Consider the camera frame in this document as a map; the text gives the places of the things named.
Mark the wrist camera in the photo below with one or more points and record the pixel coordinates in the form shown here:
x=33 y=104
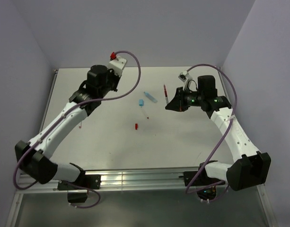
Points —
x=184 y=76
x=117 y=64

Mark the aluminium frame rail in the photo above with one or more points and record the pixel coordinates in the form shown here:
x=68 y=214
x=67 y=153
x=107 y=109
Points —
x=120 y=180

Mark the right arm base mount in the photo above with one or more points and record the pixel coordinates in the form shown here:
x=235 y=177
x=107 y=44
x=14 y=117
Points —
x=209 y=192

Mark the light blue highlighter cap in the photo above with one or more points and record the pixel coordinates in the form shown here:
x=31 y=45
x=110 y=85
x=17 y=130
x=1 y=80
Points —
x=141 y=102

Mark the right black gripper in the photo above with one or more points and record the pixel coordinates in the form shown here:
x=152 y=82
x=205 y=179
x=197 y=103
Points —
x=178 y=103

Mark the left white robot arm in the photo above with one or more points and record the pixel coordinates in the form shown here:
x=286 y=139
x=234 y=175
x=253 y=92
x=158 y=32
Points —
x=34 y=155

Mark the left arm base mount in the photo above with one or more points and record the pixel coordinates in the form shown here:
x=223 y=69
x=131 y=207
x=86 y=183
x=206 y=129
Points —
x=78 y=191

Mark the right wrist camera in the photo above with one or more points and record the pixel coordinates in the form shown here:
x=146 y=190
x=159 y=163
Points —
x=184 y=76

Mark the dark red pen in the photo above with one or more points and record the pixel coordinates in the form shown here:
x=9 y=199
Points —
x=165 y=93

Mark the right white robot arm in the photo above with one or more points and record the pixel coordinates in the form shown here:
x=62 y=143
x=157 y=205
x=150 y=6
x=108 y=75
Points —
x=250 y=167

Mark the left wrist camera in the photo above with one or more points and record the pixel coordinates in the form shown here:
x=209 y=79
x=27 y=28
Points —
x=117 y=64

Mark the light blue highlighter pen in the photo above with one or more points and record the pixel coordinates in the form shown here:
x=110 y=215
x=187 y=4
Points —
x=150 y=97

